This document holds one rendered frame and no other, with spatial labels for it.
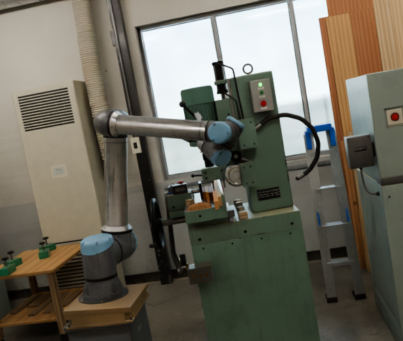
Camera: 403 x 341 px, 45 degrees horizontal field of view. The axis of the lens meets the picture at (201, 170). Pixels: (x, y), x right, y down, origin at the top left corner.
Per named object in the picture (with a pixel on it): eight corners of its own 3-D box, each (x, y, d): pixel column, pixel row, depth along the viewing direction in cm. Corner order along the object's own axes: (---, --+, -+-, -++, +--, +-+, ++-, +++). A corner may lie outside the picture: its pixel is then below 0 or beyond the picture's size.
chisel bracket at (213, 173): (203, 183, 272) (200, 168, 271) (228, 178, 272) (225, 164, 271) (203, 185, 265) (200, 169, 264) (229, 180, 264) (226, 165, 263)
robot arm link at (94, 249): (77, 279, 221) (72, 241, 220) (97, 268, 238) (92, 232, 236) (107, 279, 216) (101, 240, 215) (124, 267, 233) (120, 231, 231)
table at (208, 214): (173, 205, 303) (172, 195, 303) (222, 196, 303) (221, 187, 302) (167, 227, 243) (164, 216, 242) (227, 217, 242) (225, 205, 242)
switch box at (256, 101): (253, 113, 253) (248, 82, 251) (272, 109, 253) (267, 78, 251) (255, 113, 247) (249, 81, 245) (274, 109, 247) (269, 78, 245)
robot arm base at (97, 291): (121, 299, 218) (118, 277, 217) (78, 304, 217) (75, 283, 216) (126, 285, 237) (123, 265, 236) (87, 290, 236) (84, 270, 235)
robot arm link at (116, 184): (95, 264, 238) (91, 109, 228) (112, 254, 254) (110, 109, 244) (123, 268, 233) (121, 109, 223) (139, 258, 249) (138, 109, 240)
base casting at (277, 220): (192, 226, 294) (189, 212, 293) (287, 210, 293) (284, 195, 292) (191, 246, 250) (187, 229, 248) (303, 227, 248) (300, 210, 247)
